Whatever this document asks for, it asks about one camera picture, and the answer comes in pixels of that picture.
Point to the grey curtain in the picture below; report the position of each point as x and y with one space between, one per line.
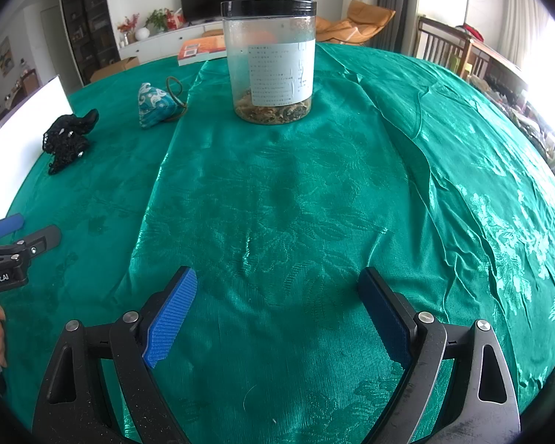
397 0

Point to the dark display cabinet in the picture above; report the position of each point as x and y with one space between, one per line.
90 23

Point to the round white vase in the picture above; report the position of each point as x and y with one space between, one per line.
142 34

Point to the white television cabinet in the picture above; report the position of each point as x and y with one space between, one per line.
166 44

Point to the red flowers in vase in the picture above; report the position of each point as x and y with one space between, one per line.
128 27

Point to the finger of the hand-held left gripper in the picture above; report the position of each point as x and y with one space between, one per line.
44 238
7 225

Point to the white sheer curtain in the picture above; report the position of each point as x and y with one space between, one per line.
527 18

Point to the blue patterned sachet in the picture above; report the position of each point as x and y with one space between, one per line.
152 106

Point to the white door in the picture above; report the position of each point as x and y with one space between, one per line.
46 51

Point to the wall painting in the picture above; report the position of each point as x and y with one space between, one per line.
5 55

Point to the cardboard box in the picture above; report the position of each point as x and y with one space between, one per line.
115 69

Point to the red gift box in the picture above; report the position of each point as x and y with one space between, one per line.
175 21

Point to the black mesh net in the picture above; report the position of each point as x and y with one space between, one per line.
69 141

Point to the wooden railed bench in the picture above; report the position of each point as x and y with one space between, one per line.
462 46

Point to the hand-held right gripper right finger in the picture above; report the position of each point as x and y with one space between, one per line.
386 319

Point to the orange lounge chair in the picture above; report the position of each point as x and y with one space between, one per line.
360 23

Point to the clear jar with black lid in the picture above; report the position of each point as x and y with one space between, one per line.
268 55

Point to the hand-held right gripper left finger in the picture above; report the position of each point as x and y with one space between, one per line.
171 319

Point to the pile of clutter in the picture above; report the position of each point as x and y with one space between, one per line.
532 120

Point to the orange book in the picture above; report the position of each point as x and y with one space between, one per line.
199 51

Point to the green tablecloth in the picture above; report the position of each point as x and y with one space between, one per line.
305 203

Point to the bushy potted plant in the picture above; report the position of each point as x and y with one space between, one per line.
157 19

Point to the wooden dining chair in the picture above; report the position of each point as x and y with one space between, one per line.
27 83

